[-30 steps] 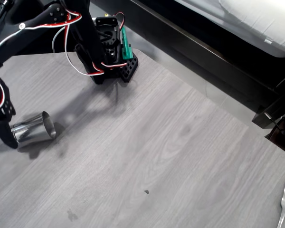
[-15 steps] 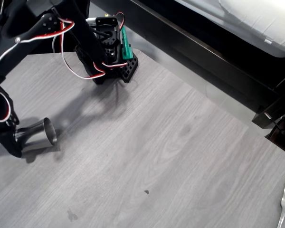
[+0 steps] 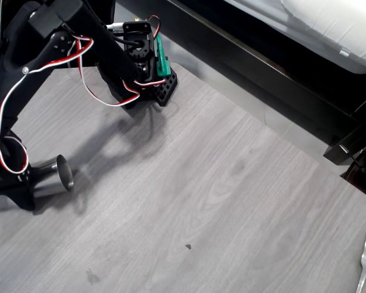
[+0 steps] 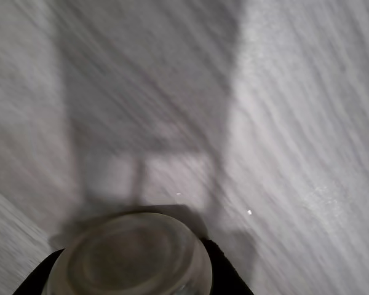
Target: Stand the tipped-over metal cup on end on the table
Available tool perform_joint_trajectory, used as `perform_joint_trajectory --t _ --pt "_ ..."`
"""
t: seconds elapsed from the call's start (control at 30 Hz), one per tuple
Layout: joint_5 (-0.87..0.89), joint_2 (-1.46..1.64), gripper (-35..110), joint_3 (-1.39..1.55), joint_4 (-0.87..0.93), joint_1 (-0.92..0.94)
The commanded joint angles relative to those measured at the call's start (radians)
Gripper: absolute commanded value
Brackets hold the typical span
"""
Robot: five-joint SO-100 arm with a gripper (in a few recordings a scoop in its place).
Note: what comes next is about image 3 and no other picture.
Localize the stainless steel cup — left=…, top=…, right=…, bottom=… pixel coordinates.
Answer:
left=30, top=154, right=76, bottom=200

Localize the red white servo cable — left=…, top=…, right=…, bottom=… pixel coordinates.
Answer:
left=67, top=38, right=166, bottom=107
left=0, top=35, right=95, bottom=175

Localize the black bed frame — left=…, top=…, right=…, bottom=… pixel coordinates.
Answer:
left=114, top=0, right=366, bottom=167

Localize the white mattress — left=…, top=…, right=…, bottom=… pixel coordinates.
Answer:
left=224, top=0, right=366, bottom=74

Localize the green circuit board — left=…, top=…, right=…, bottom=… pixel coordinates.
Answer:
left=153, top=32, right=174, bottom=78

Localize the thin black cable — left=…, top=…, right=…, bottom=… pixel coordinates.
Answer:
left=337, top=144, right=366, bottom=198

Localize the black perforated arm base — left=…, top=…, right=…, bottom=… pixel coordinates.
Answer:
left=121, top=68, right=179, bottom=110

